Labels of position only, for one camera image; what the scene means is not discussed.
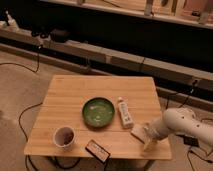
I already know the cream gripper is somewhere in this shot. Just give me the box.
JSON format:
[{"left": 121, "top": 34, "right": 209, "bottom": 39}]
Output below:
[{"left": 143, "top": 123, "right": 157, "bottom": 151}]

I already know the white sponge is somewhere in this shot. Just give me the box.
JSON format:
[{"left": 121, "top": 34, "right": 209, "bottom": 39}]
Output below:
[{"left": 131, "top": 124, "right": 146, "bottom": 143}]

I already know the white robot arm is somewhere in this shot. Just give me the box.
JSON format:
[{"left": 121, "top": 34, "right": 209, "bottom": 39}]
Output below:
[{"left": 144, "top": 108, "right": 213, "bottom": 149}]

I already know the green ceramic bowl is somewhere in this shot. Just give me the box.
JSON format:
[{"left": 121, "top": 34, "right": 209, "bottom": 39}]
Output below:
[{"left": 82, "top": 97, "right": 115, "bottom": 128}]

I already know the white tube bottle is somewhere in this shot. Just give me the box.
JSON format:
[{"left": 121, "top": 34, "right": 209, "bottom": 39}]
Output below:
[{"left": 118, "top": 97, "right": 134, "bottom": 129}]

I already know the black rectangular box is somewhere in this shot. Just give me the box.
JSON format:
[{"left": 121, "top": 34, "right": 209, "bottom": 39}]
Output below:
[{"left": 85, "top": 140, "right": 110, "bottom": 163}]

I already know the wooden table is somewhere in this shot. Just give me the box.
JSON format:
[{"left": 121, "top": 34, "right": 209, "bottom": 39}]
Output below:
[{"left": 24, "top": 75, "right": 172, "bottom": 160}]

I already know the white paper cup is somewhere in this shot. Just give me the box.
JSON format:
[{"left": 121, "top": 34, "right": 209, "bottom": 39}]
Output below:
[{"left": 53, "top": 126, "right": 75, "bottom": 148}]

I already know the black device on ledge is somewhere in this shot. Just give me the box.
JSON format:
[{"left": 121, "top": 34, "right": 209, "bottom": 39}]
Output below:
[{"left": 50, "top": 29, "right": 69, "bottom": 43}]

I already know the white spray bottle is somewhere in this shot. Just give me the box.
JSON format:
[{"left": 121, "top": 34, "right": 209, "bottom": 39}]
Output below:
[{"left": 6, "top": 11, "right": 19, "bottom": 31}]

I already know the black floor cables right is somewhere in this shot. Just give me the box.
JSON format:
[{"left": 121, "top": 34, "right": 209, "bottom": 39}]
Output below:
[{"left": 163, "top": 79, "right": 213, "bottom": 171}]

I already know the black floor cable left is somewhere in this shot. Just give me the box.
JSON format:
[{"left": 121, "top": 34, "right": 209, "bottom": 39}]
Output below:
[{"left": 0, "top": 44, "right": 81, "bottom": 171}]

